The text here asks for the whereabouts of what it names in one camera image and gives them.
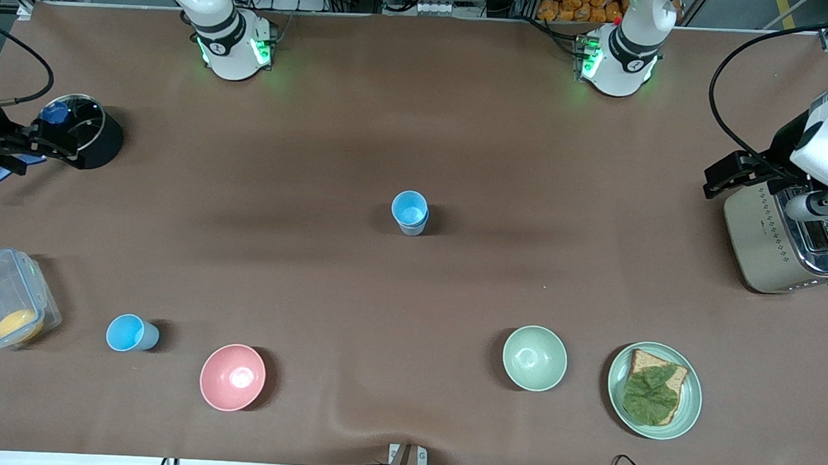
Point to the pale green bowl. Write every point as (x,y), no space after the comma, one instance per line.
(535,358)

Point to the blue plastic cup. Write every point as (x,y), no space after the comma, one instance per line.
(125,332)
(409,207)
(414,231)

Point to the small white power strip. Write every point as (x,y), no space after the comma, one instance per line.
(434,8)

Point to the brown bread slice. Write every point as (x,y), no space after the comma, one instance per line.
(645,359)

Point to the orange packaged snacks bag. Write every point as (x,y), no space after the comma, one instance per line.
(574,7)

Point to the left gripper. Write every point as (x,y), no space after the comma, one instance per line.
(785,148)

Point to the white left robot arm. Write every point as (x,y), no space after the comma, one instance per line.
(617,66)

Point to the beige chrome toaster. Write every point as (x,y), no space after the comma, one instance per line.
(754,236)

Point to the pale green plate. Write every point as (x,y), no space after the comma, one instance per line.
(692,406)

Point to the green lettuce leaf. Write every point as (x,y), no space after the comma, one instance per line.
(650,397)

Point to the orange round fruit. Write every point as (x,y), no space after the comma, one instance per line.
(19,325)

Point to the pink bowl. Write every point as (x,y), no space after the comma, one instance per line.
(233,377)

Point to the brown table cover cloth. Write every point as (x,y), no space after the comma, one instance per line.
(395,316)

